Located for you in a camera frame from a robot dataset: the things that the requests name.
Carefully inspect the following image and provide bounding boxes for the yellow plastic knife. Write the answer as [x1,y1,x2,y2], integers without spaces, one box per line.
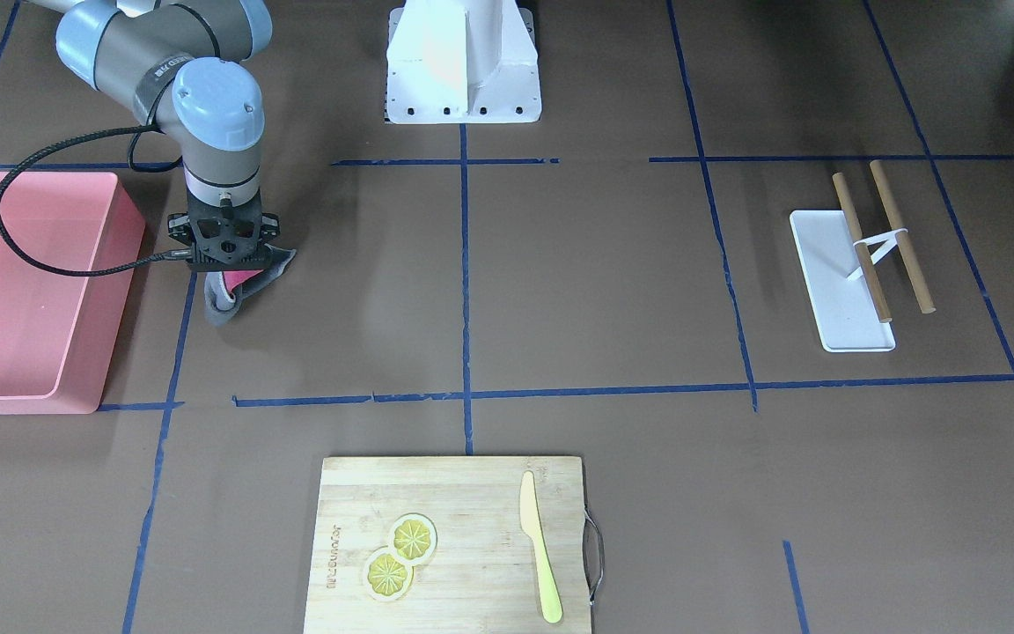
[518,470,563,623]

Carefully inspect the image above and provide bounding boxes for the lemon slice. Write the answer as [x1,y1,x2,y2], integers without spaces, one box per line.
[361,549,415,602]
[389,513,438,567]

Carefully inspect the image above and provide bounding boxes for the upper lemon slice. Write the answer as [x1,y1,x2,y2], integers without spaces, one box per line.
[389,513,438,567]

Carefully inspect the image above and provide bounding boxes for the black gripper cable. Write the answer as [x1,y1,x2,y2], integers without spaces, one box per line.
[0,126,200,278]

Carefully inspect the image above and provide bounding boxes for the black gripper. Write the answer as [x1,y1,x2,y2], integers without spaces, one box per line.
[166,195,281,272]

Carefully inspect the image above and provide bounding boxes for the pink and grey cloth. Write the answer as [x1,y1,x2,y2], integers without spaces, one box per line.
[202,246,297,328]

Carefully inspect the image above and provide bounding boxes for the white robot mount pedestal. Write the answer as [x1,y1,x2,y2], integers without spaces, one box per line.
[384,1,544,125]

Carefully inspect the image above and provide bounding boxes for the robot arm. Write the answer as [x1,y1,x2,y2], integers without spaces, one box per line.
[45,1,279,272]

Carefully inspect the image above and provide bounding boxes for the lower lemon slice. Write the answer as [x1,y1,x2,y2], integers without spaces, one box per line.
[361,549,415,602]

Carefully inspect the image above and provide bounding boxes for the pink plastic bin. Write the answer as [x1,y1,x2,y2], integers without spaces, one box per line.
[0,172,145,415]

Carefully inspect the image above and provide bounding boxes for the bamboo cutting board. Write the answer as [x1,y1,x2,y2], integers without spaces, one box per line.
[302,456,595,633]

